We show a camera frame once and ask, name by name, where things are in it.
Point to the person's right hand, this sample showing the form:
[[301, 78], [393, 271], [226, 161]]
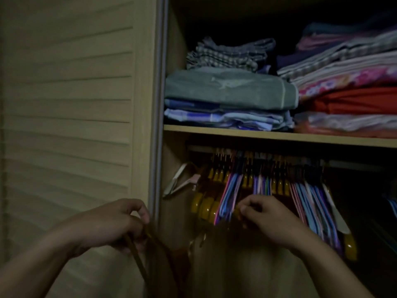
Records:
[[273, 218]]

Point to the person's left hand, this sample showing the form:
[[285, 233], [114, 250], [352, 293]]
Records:
[[102, 225]]

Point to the person's right fingers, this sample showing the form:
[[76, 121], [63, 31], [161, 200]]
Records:
[[252, 203]]

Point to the person's left fingers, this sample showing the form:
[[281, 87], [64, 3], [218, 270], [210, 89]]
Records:
[[136, 209]]

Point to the person's right forearm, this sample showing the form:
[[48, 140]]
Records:
[[328, 270]]

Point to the person's left forearm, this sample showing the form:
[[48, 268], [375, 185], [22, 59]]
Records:
[[34, 270]]

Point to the white plastic hanger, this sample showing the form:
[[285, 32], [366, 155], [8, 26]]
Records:
[[178, 181]]

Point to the row of coloured hangers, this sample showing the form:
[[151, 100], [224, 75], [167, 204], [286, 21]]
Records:
[[307, 198]]

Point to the wooden wardrobe shelf board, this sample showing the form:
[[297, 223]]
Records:
[[279, 135]]

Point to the wooden wardrobe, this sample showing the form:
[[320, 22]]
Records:
[[235, 276]]

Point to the light blue plaid folded cloth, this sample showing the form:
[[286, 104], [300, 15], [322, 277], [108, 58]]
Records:
[[232, 121]]

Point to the beige louvred wardrobe door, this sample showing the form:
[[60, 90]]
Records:
[[71, 121]]

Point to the dark blue folded cloth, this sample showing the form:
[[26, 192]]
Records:
[[192, 105]]

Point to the green folded towel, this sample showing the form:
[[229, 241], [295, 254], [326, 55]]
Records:
[[226, 88]]

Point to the white patterned folded cloth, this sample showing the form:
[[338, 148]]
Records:
[[347, 121]]

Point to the red folded cloth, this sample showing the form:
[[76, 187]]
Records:
[[356, 100]]

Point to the navy folded cloth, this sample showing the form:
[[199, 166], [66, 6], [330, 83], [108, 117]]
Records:
[[294, 58]]

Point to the grey checked folded cloth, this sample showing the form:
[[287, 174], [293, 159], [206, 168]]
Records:
[[226, 54]]

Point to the pink floral folded cloth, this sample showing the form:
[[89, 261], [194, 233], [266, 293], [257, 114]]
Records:
[[350, 82]]

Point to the white striped folded cloth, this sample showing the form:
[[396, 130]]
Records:
[[356, 68]]

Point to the grey striped folded cloth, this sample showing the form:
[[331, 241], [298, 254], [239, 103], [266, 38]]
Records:
[[347, 54]]

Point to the teal folded cloth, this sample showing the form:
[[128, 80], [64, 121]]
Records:
[[341, 26]]

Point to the metal clothes rail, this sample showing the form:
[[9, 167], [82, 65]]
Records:
[[350, 165]]

